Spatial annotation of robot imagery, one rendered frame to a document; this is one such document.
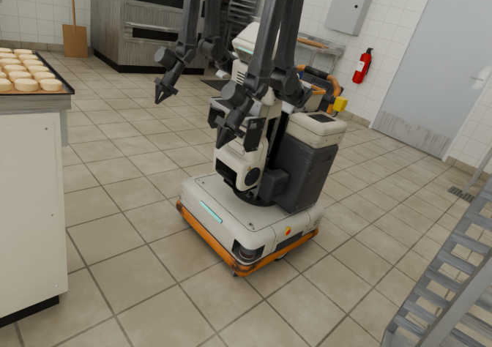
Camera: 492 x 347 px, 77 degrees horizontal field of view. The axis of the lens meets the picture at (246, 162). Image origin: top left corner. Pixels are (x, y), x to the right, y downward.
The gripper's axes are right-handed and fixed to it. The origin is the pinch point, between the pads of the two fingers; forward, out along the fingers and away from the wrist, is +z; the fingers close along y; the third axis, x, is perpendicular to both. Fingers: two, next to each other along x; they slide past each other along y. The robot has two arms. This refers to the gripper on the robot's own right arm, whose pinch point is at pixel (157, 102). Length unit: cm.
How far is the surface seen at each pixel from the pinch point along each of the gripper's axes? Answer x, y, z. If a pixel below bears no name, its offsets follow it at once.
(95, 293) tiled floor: 4, 23, 83
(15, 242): -36, 23, 57
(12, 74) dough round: -53, 15, 9
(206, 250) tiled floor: 56, 25, 58
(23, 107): -50, 21, 15
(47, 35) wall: 73, -396, 29
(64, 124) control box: -37.0, 17.5, 16.9
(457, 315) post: 13, 123, -1
